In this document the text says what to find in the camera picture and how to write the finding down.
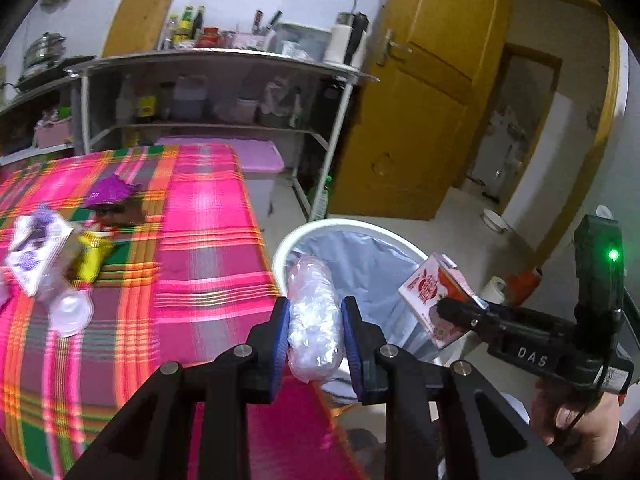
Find pink plastic basket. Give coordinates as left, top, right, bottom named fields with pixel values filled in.
left=32, top=119, right=76, bottom=150

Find pink plaid tablecloth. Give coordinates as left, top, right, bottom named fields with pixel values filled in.
left=0, top=144, right=366, bottom=480

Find metal door handle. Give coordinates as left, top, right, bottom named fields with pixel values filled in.
left=376, top=30, right=414, bottom=67

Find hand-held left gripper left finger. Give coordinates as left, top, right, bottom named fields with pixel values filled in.
left=65, top=297, right=293, bottom=480

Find translucent plastic jug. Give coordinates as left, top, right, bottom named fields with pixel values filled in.
left=172, top=75, right=209, bottom=121

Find person's right hand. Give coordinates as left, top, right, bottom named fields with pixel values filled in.
left=530, top=377, right=632, bottom=474

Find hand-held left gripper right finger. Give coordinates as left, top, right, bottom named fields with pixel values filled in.
left=340, top=296, right=574, bottom=480

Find white and purple carton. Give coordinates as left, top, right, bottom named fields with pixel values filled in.
left=5, top=203, right=75, bottom=297

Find white bin with grey liner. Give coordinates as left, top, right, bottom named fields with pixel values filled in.
left=272, top=217, right=531, bottom=441

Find yellow snack packet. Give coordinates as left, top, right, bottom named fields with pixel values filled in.
left=75, top=230, right=115, bottom=285

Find small pink tub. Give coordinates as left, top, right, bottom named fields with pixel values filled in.
left=235, top=97, right=261, bottom=124

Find steel steamer pot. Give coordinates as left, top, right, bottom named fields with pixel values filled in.
left=22, top=32, right=68, bottom=68

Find dark brown wrapper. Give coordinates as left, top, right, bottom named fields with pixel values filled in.
left=97, top=194, right=166, bottom=228

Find yellow wooden door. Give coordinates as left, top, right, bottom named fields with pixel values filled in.
left=325, top=0, right=513, bottom=222

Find yellow label oil bottle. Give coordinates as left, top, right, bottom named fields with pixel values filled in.
left=135, top=89, right=156, bottom=124

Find black induction cooker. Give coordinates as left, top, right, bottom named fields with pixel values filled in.
left=15, top=55, right=96, bottom=87

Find white bowl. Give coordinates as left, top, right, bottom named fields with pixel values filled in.
left=482, top=208, right=507, bottom=234

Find red and white carton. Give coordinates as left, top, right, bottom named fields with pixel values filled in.
left=397, top=252, right=491, bottom=351

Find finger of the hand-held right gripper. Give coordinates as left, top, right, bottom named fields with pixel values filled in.
left=434, top=296, right=503, bottom=343

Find crushed clear plastic bottle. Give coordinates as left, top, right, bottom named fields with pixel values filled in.
left=286, top=255, right=346, bottom=384

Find white metal shelf unit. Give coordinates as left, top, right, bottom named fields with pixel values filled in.
left=65, top=47, right=381, bottom=221

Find green plastic bottle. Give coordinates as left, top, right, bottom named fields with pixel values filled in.
left=310, top=175, right=334, bottom=222

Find wooden cutting board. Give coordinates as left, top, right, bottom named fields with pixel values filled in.
left=102, top=0, right=180, bottom=58

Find black thermos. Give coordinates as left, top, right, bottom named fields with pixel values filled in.
left=320, top=82, right=346, bottom=131

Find clear plastic cup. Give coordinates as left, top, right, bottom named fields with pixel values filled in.
left=49, top=286, right=95, bottom=339

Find clear plastic container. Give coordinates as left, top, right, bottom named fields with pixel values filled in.
left=272, top=22, right=331, bottom=62

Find storage box with pink lid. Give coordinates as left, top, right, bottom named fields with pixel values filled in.
left=155, top=136, right=286, bottom=221

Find purple snack bag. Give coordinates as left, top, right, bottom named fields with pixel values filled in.
left=82, top=174, right=143, bottom=209

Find yellow door frame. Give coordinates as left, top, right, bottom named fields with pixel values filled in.
left=500, top=0, right=636, bottom=267

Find crumpled plastic bags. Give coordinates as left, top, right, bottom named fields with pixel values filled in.
left=262, top=77, right=302, bottom=117

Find pink knife holder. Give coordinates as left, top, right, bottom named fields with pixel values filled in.
left=234, top=10, right=282, bottom=52

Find green sauce bottle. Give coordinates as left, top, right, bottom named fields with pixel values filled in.
left=177, top=6, right=196, bottom=44

